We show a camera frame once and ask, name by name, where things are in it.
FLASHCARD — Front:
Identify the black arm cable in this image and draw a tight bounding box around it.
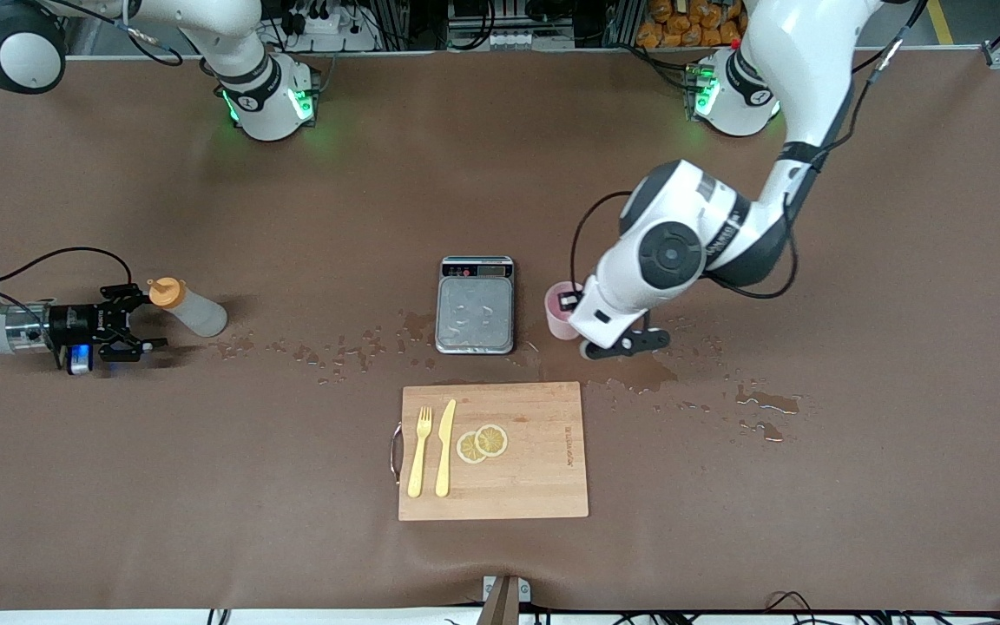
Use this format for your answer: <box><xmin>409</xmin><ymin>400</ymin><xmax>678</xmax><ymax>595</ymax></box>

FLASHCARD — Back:
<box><xmin>0</xmin><ymin>0</ymin><xmax>184</xmax><ymax>313</ymax></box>
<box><xmin>571</xmin><ymin>0</ymin><xmax>931</xmax><ymax>300</ymax></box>

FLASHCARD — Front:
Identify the translucent sauce bottle orange cap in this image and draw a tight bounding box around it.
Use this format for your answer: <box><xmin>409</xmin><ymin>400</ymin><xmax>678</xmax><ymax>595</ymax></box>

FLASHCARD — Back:
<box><xmin>148</xmin><ymin>277</ymin><xmax>229</xmax><ymax>339</ymax></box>

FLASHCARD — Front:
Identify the yellow plastic fork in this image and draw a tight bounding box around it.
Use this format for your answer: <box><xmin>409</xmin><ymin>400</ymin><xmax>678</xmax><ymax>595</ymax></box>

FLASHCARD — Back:
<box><xmin>407</xmin><ymin>406</ymin><xmax>433</xmax><ymax>499</ymax></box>

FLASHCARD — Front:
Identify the pink plastic cup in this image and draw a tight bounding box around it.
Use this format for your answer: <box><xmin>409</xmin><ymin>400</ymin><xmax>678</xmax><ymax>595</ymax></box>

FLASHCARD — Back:
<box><xmin>544</xmin><ymin>280</ymin><xmax>588</xmax><ymax>341</ymax></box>

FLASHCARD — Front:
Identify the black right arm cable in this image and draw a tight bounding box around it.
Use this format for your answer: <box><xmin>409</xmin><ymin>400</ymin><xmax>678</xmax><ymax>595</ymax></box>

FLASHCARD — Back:
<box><xmin>0</xmin><ymin>0</ymin><xmax>184</xmax><ymax>313</ymax></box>

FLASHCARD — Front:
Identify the table edge clamp bracket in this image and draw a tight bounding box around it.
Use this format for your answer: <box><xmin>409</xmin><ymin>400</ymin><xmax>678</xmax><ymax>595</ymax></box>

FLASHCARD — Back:
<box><xmin>476</xmin><ymin>575</ymin><xmax>532</xmax><ymax>625</ymax></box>

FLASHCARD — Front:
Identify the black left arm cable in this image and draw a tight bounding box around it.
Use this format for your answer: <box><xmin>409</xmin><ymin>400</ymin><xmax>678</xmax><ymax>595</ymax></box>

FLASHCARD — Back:
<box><xmin>571</xmin><ymin>0</ymin><xmax>931</xmax><ymax>300</ymax></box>

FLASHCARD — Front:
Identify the yellow plastic knife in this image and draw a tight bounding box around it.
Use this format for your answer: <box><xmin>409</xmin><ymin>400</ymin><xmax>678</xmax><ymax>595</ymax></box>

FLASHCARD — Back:
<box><xmin>435</xmin><ymin>398</ymin><xmax>457</xmax><ymax>498</ymax></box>

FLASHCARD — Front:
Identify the silver digital kitchen scale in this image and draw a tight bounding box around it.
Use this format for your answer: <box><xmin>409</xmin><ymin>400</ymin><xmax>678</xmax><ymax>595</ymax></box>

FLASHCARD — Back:
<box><xmin>435</xmin><ymin>255</ymin><xmax>516</xmax><ymax>355</ymax></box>

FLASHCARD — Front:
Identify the white electrical strip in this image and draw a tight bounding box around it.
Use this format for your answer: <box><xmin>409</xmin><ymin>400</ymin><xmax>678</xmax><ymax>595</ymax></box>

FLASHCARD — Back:
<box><xmin>448</xmin><ymin>26</ymin><xmax>575</xmax><ymax>51</ymax></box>

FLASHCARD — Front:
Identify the orange snack bags pile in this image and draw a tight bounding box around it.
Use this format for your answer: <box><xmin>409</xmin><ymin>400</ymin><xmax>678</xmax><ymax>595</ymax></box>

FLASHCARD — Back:
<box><xmin>636</xmin><ymin>0</ymin><xmax>748</xmax><ymax>49</ymax></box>

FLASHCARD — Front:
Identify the white power strip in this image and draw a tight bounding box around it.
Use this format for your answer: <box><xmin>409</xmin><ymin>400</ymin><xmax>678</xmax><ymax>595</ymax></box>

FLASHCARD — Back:
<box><xmin>279</xmin><ymin>4</ymin><xmax>379</xmax><ymax>53</ymax></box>

